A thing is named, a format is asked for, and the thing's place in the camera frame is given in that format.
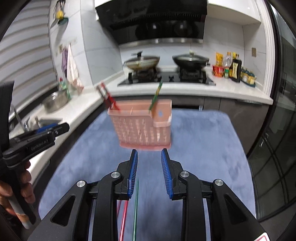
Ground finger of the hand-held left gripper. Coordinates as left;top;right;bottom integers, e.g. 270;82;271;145
35;125;59;135
46;122;70;139

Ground white window blinds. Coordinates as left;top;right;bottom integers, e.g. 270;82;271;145
0;23;58;112

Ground black framed glass door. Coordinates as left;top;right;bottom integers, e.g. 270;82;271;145
247;0;296;223

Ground stainless steel basin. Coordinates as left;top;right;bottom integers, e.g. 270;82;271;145
42;90;70;113

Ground pink perforated utensil holder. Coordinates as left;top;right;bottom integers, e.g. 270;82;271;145
107;99;173;151

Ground stainless steel sink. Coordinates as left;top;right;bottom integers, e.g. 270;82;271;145
8;117;63;137

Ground steel wok with glass lid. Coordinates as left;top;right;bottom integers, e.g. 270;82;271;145
124;51;161;71

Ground chrome sink faucet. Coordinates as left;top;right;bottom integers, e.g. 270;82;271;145
9;104;41;131

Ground dark soy sauce bottle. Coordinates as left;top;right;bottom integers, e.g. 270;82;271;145
231;53;242;82

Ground person's left hand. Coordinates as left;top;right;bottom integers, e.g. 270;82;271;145
0;159;36;217

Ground green wall rack with brushes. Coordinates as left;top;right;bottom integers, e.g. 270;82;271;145
52;0;70;26

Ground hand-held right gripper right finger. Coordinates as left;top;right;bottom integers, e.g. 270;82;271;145
161;148;269;241

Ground spice jar rack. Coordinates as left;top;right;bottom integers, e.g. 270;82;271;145
240;67;257;88

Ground purple hanging cloth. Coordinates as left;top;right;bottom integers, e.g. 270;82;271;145
61;47;70;72

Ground white hanging towel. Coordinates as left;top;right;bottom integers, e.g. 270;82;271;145
67;44;85;94

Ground black wok with glass lid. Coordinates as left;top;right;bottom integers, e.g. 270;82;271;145
172;50;211;70

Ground red food tub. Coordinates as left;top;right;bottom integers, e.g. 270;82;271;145
212;65;225;77

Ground green dish soap bottle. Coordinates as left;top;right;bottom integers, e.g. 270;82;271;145
59;77;71;100

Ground black range hood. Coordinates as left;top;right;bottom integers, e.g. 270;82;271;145
95;0;207;45

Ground green chopstick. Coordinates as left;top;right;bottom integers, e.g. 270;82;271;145
132;178;139;241
149;82;163;112

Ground black gas stove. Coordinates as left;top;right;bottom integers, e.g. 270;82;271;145
117;70;216;87

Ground blue plush blanket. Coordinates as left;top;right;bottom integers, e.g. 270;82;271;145
38;109;256;220

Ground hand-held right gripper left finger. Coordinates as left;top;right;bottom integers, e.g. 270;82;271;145
28;149;139;241

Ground clear plastic bottle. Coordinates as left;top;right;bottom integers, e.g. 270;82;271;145
223;51;232;69

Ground white tube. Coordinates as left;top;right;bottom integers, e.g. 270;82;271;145
8;197;31;230

